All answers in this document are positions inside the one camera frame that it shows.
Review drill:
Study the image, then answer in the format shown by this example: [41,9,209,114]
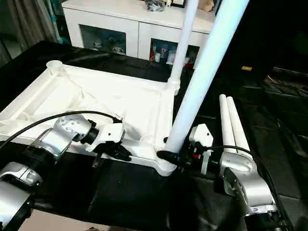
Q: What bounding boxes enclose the white plastic table leg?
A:
[226,96,251,154]
[167,0,200,95]
[218,94,238,147]
[157,0,250,167]

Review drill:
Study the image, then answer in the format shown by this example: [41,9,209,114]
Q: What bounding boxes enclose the white plastic table top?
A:
[0,60,181,178]

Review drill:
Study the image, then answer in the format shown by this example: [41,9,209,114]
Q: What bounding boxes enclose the black plastic mat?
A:
[0,40,308,231]

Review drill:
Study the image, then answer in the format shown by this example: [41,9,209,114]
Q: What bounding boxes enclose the white cabinet with glass doors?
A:
[62,0,217,64]

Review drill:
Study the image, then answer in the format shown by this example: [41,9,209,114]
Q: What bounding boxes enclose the dark cabinet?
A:
[211,0,308,77]

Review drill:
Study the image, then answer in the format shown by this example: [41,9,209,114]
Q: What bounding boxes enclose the brown plush toy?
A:
[198,0,216,12]

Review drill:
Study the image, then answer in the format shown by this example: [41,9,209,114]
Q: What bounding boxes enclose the small patterned ornament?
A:
[145,0,167,12]

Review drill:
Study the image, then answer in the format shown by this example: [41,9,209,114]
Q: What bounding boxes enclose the grey curtain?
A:
[7,0,61,46]

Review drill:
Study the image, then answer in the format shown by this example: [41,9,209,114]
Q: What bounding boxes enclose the black right camera cable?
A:
[196,143,294,231]

